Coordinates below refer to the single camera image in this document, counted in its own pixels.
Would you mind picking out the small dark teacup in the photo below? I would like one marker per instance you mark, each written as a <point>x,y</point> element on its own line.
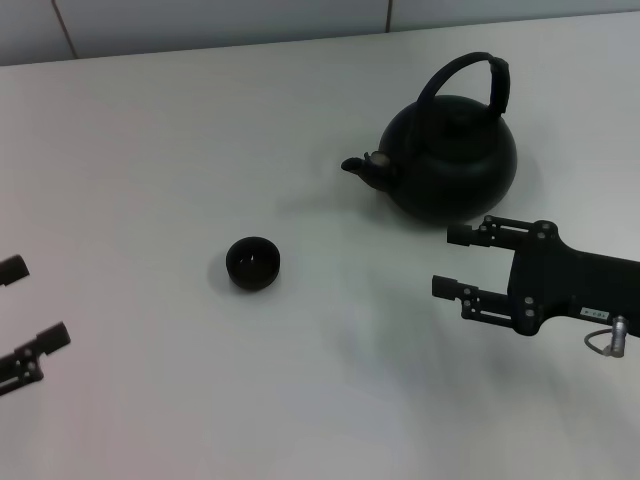
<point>252,265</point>

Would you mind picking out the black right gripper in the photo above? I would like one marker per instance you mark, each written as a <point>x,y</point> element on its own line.
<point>575,285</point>

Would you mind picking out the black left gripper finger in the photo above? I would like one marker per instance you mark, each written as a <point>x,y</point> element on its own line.
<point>35,350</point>
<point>12,270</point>

